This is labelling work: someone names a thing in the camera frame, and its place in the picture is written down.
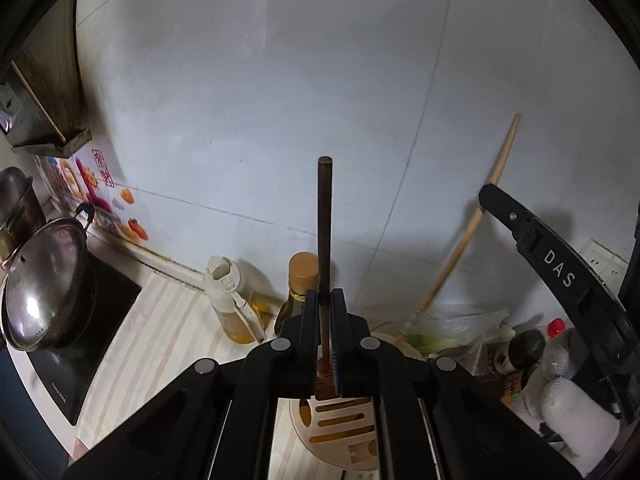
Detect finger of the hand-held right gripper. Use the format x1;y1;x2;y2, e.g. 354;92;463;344
478;183;552;262

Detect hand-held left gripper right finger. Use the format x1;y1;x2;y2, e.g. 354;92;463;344
330;288;584;480

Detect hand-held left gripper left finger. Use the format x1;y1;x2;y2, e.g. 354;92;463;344
62;289;321;480

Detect cream utensil holder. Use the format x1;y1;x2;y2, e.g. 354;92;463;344
289;394;382;472

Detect dark brown chopstick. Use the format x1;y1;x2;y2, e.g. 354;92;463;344
316;156;336;363

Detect person's right hand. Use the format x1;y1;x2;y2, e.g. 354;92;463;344
515;329;623;477

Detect dark sauce bottle brown cap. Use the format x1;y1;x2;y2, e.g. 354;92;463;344
273;252;321;337

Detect black cap sauce bottle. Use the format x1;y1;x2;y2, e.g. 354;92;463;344
507;329;547;373

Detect oil dispenser bottle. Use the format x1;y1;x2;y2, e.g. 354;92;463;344
204;255;267;346

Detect white plastic bag with greens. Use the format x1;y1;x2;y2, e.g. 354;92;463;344
399;304;512;362

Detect striped counter mat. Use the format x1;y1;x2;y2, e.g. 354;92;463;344
74;269;383;480

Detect black induction cooktop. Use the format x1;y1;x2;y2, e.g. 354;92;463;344
24;254;144;427

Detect steel wok with lid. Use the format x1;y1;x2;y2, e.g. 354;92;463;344
0;203;97;352

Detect blue kitchen cabinet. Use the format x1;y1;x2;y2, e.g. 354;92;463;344
0;345;68;480

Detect steel steamer pot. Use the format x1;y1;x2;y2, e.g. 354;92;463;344
0;167;47;258

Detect black range hood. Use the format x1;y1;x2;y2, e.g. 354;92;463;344
0;0;94;160

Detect white wall socket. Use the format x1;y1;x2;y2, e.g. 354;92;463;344
579;239;629;287

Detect colourful wall stickers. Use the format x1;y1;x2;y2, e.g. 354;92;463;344
34;149;151;247

